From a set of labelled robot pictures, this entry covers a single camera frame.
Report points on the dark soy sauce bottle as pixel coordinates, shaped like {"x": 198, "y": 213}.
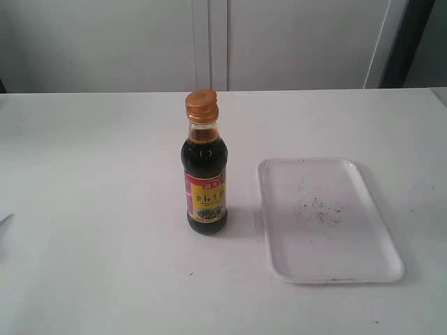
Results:
{"x": 204, "y": 157}

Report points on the white plastic tray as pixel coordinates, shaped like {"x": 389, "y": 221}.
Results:
{"x": 321, "y": 224}

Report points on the white cabinet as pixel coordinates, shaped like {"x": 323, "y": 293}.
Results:
{"x": 123, "y": 46}

